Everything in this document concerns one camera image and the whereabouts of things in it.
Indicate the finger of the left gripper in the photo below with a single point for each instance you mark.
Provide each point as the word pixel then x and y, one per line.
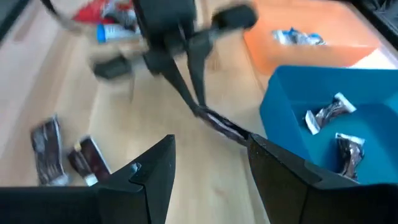
pixel 112 67
pixel 230 17

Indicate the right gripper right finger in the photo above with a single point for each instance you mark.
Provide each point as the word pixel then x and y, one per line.
pixel 276 180

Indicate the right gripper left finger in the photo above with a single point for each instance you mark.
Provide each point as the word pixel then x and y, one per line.
pixel 149 186

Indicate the red candy wrapper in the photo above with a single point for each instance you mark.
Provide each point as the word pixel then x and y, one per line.
pixel 90 12

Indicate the dark Hershey's bar blue ends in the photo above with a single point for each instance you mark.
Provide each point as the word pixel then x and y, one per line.
pixel 224 126

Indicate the blue plastic bin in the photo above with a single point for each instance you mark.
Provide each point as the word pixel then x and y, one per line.
pixel 286 93

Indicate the orange plastic bin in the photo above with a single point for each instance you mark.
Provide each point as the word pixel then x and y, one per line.
pixel 311 59

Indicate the black aluminium table frame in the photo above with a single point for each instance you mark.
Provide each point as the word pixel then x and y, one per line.
pixel 9 15

